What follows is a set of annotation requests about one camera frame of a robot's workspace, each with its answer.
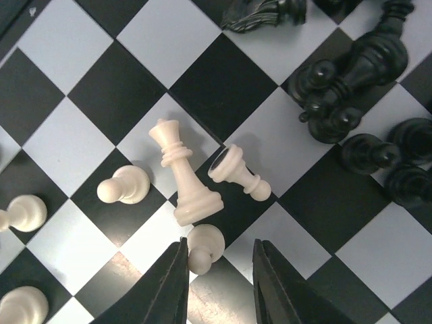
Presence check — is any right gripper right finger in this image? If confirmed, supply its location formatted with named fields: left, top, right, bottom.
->
left=252, top=239, right=353, bottom=323

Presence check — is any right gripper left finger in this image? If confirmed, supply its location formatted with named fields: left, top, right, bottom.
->
left=94, top=238, right=188, bottom=324

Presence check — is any white pawn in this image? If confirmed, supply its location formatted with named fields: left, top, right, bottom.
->
left=207, top=144, right=271, bottom=202

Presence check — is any pile of black chess pieces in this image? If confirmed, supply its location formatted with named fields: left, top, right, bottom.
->
left=221, top=0, right=432, bottom=210

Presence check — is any black and silver chessboard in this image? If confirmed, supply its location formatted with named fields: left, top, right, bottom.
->
left=1, top=1, right=431, bottom=323

